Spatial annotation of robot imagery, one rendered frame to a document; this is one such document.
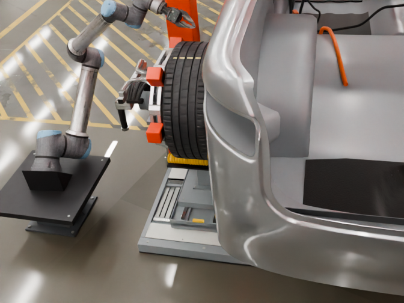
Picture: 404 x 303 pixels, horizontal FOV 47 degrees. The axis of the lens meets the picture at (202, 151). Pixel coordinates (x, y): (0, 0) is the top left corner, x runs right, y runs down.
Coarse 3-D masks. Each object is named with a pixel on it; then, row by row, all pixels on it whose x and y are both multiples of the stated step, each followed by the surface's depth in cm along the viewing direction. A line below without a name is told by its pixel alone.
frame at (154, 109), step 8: (168, 48) 259; (160, 56) 253; (168, 56) 252; (160, 64) 250; (152, 88) 243; (160, 88) 242; (152, 96) 242; (160, 96) 241; (152, 104) 242; (160, 104) 241; (152, 112) 243; (160, 112) 242; (152, 120) 246; (160, 120) 245; (160, 144) 258
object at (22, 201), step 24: (24, 168) 319; (72, 168) 314; (96, 168) 312; (0, 192) 302; (24, 192) 300; (48, 192) 298; (72, 192) 296; (24, 216) 284; (48, 216) 281; (72, 216) 279
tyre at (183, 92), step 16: (176, 48) 246; (192, 48) 244; (176, 64) 238; (192, 64) 237; (176, 80) 234; (192, 80) 233; (176, 96) 234; (192, 96) 232; (176, 112) 235; (192, 112) 233; (176, 128) 238; (192, 128) 236; (176, 144) 247; (192, 144) 243
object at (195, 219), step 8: (176, 208) 299; (184, 208) 294; (192, 208) 298; (176, 216) 293; (184, 216) 288; (192, 216) 292; (200, 216) 292; (208, 216) 291; (176, 224) 291; (184, 224) 289; (192, 224) 288; (200, 224) 286; (208, 224) 284; (216, 232) 287
